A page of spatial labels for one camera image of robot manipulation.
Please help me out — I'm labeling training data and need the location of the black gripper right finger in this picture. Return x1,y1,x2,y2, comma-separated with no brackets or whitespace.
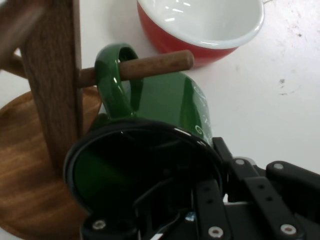
212,136,320,240

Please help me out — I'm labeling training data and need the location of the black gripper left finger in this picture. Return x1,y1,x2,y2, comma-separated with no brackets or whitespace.
81,179,236,240

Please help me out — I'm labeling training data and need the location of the green printed mug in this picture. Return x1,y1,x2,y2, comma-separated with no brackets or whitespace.
63,42,230,240

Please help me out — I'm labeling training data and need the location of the red bowl white inside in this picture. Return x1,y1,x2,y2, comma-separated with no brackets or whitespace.
136,0,265,69

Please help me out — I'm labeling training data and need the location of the brown wooden mug tree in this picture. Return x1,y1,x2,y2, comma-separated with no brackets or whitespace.
0,0,195,237

